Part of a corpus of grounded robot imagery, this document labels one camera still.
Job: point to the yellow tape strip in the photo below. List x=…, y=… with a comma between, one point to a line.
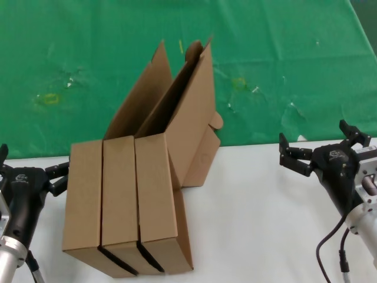
x=181, y=46

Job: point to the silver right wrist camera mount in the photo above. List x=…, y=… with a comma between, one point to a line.
x=368, y=171

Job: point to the closed-front cardboard box, tall lid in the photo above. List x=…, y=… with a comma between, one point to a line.
x=82, y=191

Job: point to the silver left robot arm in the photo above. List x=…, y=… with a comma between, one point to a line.
x=9, y=259

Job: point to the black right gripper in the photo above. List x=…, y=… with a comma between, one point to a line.
x=338, y=174

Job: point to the white paper scrap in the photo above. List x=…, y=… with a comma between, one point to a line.
x=302, y=137

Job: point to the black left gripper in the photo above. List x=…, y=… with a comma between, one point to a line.
x=25, y=194

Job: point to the cardboard box, round lid flap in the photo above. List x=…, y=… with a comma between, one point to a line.
x=119, y=188

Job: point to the green table cloth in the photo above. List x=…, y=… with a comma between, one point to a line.
x=88, y=44

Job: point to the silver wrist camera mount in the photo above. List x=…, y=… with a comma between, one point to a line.
x=368, y=171
x=3, y=215

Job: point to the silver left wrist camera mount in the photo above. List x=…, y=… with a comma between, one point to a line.
x=3, y=215

